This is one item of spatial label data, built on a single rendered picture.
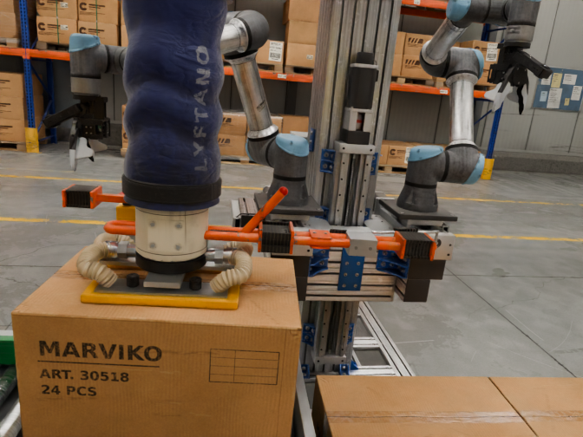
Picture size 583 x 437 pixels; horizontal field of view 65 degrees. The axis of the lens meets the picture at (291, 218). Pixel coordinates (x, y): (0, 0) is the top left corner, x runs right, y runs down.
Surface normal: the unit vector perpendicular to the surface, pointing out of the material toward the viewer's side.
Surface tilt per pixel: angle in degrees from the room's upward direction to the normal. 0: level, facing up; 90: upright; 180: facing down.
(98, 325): 90
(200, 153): 73
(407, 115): 90
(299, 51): 86
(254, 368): 90
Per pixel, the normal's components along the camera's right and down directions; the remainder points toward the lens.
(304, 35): 0.15, 0.31
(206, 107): 0.80, -0.11
